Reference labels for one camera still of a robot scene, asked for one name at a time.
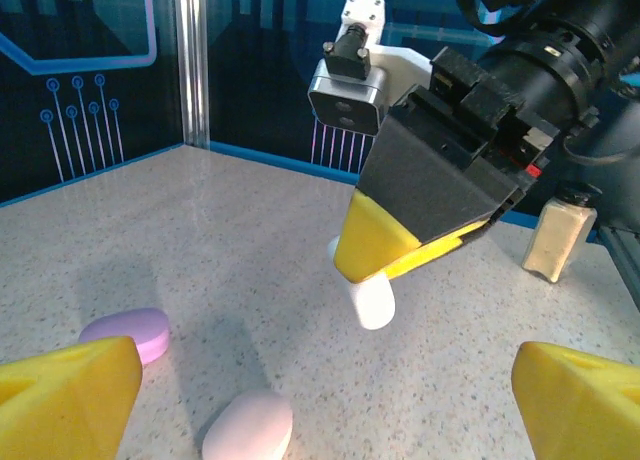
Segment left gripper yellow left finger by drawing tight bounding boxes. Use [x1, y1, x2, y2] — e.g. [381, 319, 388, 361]
[0, 335, 144, 460]

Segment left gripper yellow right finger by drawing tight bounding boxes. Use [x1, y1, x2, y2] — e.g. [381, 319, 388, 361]
[512, 340, 640, 460]

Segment white earbud charging case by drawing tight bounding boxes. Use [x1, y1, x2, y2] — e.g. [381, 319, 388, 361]
[327, 234, 396, 330]

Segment purple earbud charging case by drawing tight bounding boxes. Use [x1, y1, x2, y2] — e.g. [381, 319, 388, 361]
[78, 307, 170, 366]

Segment pink earbud charging case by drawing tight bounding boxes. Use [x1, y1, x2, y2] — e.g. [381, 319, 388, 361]
[201, 390, 294, 460]

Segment spice bottle black cap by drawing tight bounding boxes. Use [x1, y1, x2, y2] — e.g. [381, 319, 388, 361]
[521, 182, 599, 285]

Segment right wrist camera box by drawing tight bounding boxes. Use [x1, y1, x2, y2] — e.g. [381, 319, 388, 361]
[307, 0, 435, 137]

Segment aluminium table side rail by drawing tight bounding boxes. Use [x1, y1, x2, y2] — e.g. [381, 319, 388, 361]
[597, 224, 640, 286]

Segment aluminium frame post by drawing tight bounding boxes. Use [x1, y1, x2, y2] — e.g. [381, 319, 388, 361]
[175, 0, 210, 149]

